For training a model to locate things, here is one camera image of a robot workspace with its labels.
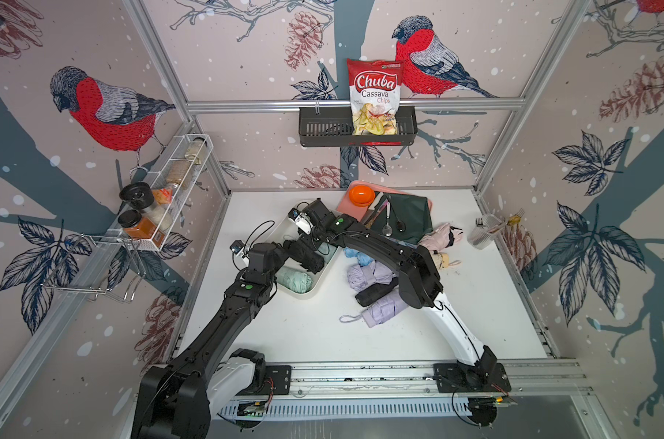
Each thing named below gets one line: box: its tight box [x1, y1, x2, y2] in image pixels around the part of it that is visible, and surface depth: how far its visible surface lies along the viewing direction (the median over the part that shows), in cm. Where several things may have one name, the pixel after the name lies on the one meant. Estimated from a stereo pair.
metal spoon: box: [382, 201, 393, 237], surface depth 109 cm
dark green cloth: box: [369, 192, 434, 245], surface depth 110 cm
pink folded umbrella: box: [417, 222, 464, 253], surface depth 100 cm
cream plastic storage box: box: [271, 202, 343, 295], surface depth 95 cm
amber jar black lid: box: [117, 208, 157, 239], surface depth 61 cm
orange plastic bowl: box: [348, 184, 376, 208], surface depth 116 cm
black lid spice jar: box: [118, 182, 155, 210], surface depth 63 cm
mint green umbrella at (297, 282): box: [281, 271, 313, 293], surface depth 87 cm
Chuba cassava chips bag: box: [347, 58, 403, 137], surface depth 85 cm
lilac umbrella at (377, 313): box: [339, 290, 409, 329], surface depth 85 cm
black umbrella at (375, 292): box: [354, 277, 400, 308], surface depth 87 cm
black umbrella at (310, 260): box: [283, 239, 325, 275], surface depth 95 cm
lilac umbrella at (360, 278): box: [346, 260, 397, 294], surface depth 91 cm
